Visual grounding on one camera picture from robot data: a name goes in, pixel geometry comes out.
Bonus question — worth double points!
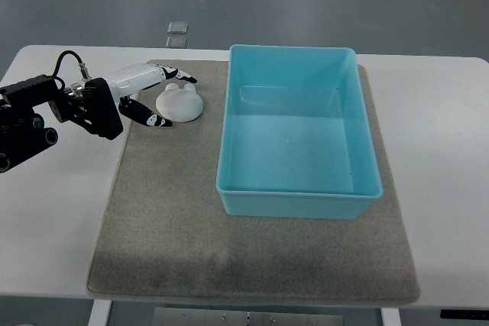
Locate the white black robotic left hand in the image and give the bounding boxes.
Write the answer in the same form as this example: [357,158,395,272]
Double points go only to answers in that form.
[104,63,197,127]

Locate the white plush toy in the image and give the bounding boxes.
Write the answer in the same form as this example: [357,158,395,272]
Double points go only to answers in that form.
[155,83,203,123]

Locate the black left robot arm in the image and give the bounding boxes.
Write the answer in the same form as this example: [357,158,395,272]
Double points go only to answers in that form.
[1,75,123,173]

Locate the blue plastic box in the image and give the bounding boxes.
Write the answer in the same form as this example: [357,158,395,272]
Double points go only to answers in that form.
[216,45,384,219]

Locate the lower metal floor plate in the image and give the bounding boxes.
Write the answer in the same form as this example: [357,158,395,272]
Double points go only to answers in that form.
[166,36,187,48]

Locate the metal floor plate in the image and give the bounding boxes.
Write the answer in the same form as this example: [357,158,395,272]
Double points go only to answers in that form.
[166,36,187,48]
[167,21,188,34]

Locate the upper metal floor plate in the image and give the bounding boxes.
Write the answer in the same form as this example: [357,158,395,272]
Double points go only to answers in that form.
[167,21,188,34]

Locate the grey felt mat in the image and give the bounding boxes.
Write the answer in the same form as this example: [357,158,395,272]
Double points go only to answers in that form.
[86,60,420,306]

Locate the white left table leg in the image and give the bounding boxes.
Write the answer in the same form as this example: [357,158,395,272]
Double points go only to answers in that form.
[87,299,112,326]

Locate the white table leg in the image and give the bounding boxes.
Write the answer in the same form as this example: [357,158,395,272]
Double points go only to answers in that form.
[87,299,112,326]
[381,308,402,326]

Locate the white right table leg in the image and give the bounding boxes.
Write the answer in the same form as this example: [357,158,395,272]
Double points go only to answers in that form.
[381,308,402,326]

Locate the black table control panel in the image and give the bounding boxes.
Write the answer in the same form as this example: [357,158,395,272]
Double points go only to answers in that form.
[440,309,489,321]

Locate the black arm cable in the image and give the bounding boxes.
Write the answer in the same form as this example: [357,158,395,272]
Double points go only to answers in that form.
[51,50,92,91]

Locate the metal table frame plate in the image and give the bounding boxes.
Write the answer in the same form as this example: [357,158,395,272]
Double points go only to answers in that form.
[152,307,345,326]

